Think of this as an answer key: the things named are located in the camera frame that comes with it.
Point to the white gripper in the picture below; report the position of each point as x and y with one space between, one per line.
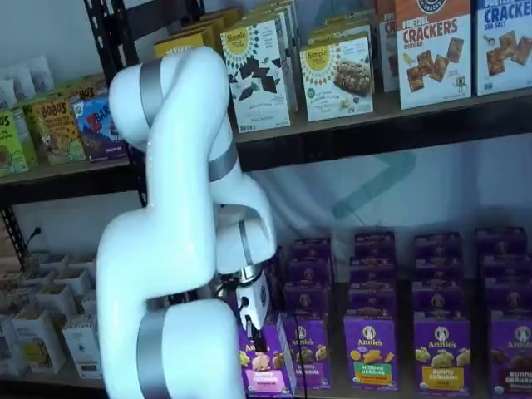
255 299

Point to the purple box pink patch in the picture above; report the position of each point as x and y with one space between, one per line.
270 374

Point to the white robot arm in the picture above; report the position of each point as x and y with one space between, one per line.
166 249

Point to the purple box violet patch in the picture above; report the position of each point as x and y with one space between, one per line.
311 353

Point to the purple Annie's snack box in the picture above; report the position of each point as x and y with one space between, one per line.
372 272
372 301
374 245
438 271
505 268
312 248
509 299
438 245
277 274
500 241
307 301
309 272
437 301

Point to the wooden shelf board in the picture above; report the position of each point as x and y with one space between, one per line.
50 380
386 106
50 168
338 392

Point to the purple box green patch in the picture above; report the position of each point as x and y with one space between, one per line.
370 353

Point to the white snack box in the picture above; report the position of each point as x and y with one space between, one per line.
10 349
72 278
37 341
83 349
56 297

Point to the purple box yellow patch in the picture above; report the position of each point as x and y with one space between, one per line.
440 357

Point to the black metal shelf rack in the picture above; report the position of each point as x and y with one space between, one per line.
374 141
62 185

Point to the purple box brown patch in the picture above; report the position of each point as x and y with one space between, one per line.
511 361

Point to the white Simple Mills box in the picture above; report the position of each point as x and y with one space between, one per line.
257 83

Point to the blue Z Bar box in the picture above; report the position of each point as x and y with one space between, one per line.
93 133

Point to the Simple Mills bar box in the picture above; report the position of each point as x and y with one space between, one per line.
336 83
341 29

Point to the orange Bobo's box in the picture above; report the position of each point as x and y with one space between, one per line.
56 129
87 91

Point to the yellow Revival box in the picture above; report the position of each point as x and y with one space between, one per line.
216 25
174 45

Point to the orange pretzel crackers box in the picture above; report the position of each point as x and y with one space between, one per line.
386 50
432 62

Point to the green Bobo's box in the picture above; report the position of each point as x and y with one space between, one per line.
12 141
21 118

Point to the Simple Mills dark cracker box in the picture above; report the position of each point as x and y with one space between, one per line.
270 10

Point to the blue pretzel crackers box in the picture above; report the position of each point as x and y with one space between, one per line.
505 50

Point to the white paper bag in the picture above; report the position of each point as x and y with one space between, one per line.
6 93
39 72
23 83

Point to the black wall plug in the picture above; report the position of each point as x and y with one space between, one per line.
35 232

